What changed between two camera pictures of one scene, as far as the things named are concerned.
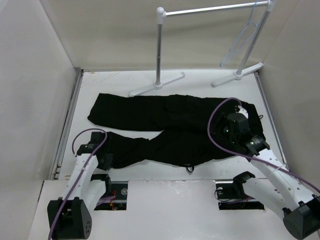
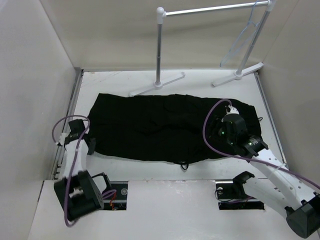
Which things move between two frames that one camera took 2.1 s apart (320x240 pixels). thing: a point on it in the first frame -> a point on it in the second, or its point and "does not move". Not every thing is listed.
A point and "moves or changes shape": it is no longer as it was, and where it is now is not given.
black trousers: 181,130 moves or changes shape
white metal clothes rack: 267,6 does not move
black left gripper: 107,165 -> 92,146
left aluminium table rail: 62,139 does not move
